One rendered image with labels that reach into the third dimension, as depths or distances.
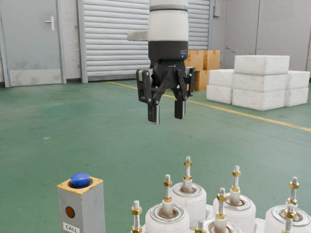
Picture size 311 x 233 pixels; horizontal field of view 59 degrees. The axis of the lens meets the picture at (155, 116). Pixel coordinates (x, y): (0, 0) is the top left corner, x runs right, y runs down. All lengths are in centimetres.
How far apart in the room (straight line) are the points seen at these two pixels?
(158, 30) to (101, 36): 505
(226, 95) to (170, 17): 280
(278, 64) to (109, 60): 344
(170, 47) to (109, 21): 515
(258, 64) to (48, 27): 364
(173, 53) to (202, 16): 640
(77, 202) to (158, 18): 39
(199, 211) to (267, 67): 237
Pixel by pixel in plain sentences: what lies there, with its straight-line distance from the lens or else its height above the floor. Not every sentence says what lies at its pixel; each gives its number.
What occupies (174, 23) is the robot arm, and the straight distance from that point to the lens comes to 50.
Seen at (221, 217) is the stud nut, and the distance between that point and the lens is 58.
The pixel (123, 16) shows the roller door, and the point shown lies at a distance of 577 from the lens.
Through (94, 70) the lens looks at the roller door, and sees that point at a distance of 549.
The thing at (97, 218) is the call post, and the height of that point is 23.
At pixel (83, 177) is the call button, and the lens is 63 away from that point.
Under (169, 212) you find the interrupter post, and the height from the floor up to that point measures 26.
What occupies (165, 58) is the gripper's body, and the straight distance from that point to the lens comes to 50.
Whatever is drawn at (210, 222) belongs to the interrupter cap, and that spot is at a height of 25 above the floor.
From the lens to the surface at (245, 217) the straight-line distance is 67.
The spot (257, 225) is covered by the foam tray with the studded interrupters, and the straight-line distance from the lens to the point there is 77.
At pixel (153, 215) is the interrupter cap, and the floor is 25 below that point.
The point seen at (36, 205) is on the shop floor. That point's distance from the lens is 124.
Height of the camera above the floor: 59
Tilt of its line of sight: 13 degrees down
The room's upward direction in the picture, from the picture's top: straight up
